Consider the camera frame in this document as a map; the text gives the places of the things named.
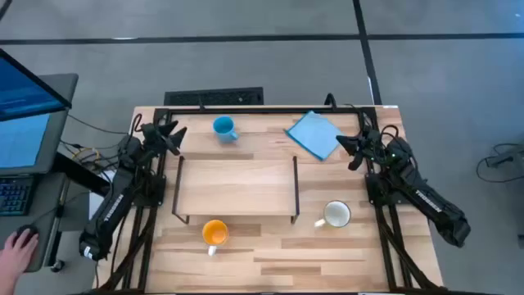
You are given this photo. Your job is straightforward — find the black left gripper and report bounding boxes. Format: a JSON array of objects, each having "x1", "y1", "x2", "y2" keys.
[{"x1": 140, "y1": 120, "x2": 189, "y2": 157}]

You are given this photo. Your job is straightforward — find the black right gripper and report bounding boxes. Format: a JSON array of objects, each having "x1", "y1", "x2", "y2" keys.
[{"x1": 336, "y1": 125, "x2": 386, "y2": 171}]

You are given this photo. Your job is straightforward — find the blue mug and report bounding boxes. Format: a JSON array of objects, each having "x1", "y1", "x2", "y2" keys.
[{"x1": 212, "y1": 116, "x2": 240, "y2": 144}]

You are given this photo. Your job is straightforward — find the cream mug brown rim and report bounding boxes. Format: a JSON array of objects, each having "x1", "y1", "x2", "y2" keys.
[{"x1": 314, "y1": 199, "x2": 352, "y2": 229}]

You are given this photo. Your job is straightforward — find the orange mug white handle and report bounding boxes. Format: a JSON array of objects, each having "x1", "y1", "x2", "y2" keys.
[{"x1": 201, "y1": 219, "x2": 230, "y2": 257}]

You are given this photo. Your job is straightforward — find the wooden shelf black legs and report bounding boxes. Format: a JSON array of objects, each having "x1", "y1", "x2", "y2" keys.
[{"x1": 171, "y1": 155, "x2": 301, "y2": 225}]

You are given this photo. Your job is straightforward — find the light blue cloth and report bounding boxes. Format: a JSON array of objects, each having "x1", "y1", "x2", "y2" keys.
[{"x1": 284, "y1": 110, "x2": 347, "y2": 161}]

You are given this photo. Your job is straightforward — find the black floor vent grille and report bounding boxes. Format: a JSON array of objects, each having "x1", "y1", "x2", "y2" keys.
[{"x1": 164, "y1": 86, "x2": 264, "y2": 107}]

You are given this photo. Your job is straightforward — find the white box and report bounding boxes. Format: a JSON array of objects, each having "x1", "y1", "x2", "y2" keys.
[{"x1": 88, "y1": 191, "x2": 108, "y2": 221}]

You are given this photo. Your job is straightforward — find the grey keyboard tray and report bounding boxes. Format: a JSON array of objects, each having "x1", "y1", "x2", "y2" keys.
[{"x1": 0, "y1": 171, "x2": 69, "y2": 274}]

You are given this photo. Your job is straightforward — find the blue desk mat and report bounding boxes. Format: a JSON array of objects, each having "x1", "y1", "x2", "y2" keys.
[{"x1": 0, "y1": 113, "x2": 51, "y2": 170}]

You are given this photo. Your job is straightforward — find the computer monitor blue screen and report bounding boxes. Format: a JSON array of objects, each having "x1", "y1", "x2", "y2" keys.
[{"x1": 0, "y1": 48, "x2": 73, "y2": 123}]

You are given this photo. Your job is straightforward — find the backlit black keyboard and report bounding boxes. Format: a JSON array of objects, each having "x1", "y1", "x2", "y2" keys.
[{"x1": 0, "y1": 175, "x2": 34, "y2": 217}]

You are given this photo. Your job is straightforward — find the black computer mouse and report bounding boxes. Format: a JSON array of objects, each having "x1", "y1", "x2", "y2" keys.
[{"x1": 14, "y1": 224, "x2": 40, "y2": 247}]

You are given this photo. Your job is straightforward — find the person's hand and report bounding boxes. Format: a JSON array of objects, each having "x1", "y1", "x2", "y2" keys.
[{"x1": 0, "y1": 228, "x2": 40, "y2": 295}]

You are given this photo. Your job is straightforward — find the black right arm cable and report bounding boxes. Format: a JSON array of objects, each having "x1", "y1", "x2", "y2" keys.
[{"x1": 378, "y1": 124, "x2": 410, "y2": 144}]

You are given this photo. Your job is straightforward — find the thin black floor cable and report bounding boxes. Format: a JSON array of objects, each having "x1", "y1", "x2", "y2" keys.
[{"x1": 67, "y1": 113, "x2": 130, "y2": 136}]

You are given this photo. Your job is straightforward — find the yellow coiled cable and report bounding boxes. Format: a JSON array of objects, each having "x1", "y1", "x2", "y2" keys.
[{"x1": 71, "y1": 146, "x2": 102, "y2": 171}]

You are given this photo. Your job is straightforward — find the black aluminium table frame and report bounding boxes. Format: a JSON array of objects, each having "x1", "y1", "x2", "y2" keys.
[{"x1": 96, "y1": 105, "x2": 441, "y2": 294}]

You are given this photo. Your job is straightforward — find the black power brick with cable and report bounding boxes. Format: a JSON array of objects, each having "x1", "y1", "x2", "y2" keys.
[{"x1": 476, "y1": 142, "x2": 524, "y2": 184}]

